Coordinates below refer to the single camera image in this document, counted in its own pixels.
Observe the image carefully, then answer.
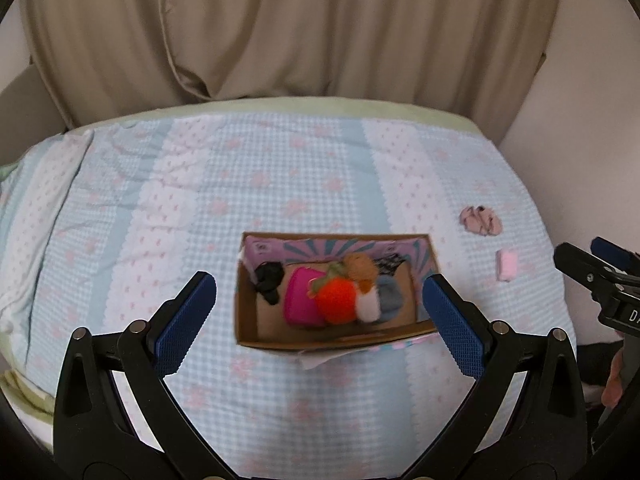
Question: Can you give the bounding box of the magenta zip pouch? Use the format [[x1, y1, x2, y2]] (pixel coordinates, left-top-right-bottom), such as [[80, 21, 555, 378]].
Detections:
[[283, 266, 327, 330]]

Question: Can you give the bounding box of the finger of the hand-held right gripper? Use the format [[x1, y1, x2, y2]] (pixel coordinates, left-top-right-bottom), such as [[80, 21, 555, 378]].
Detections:
[[589, 237, 640, 275], [553, 242, 612, 295]]

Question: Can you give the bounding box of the beige narrow curtain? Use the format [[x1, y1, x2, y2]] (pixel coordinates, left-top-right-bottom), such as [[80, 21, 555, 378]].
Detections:
[[19, 0, 217, 132]]

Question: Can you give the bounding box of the cardboard box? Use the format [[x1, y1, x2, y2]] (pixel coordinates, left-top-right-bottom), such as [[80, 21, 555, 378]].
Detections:
[[234, 231, 441, 355]]

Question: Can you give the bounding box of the pink rectangular sponge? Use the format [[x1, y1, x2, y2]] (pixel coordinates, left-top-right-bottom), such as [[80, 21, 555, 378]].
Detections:
[[495, 248, 520, 283]]

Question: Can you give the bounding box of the beige wide curtain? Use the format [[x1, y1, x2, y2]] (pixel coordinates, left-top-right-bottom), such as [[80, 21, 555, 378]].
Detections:
[[164, 0, 565, 122]]

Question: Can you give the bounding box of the grey small cloth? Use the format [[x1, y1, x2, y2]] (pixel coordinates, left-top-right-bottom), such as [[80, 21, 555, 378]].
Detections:
[[375, 275, 406, 322]]

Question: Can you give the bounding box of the pale green bed sheet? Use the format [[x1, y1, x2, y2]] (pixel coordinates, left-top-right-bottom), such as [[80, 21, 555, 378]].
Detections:
[[112, 94, 483, 137]]

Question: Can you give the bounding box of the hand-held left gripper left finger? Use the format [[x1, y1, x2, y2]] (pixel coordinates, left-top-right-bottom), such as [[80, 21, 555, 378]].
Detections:
[[52, 271, 236, 480]]

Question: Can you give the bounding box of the brown plush ball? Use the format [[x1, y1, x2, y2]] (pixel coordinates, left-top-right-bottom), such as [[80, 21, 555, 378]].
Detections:
[[343, 253, 379, 283]]

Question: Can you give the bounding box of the black small toy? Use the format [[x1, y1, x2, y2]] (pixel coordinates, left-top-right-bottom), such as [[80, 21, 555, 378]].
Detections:
[[253, 261, 286, 306]]

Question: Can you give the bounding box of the orange strawberry plush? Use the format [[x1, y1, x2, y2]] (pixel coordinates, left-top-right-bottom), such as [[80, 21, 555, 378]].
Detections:
[[307, 261, 362, 326]]

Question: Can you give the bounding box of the person's dark clothing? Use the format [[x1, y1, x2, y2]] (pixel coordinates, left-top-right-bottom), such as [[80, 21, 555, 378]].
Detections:
[[574, 341, 623, 388]]

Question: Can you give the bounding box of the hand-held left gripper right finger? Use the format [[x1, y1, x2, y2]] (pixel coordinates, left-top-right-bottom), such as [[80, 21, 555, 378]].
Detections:
[[405, 274, 589, 480]]

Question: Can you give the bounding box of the pale pink scrunchie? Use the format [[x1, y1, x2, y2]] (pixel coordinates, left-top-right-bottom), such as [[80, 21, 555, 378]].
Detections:
[[459, 204, 503, 236]]

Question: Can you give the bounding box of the black striped hair tie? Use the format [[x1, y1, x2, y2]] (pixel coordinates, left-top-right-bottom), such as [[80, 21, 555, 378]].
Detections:
[[372, 255, 407, 277]]

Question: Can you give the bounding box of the white brown pompom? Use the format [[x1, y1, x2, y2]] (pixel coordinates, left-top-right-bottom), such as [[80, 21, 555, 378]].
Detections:
[[355, 281, 383, 323]]

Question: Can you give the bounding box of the person's right hand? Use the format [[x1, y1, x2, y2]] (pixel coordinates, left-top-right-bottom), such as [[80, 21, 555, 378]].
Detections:
[[601, 346, 632, 407]]

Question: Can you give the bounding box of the light blue floral blanket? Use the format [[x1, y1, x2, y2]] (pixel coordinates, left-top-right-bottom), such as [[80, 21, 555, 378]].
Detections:
[[0, 109, 577, 480]]

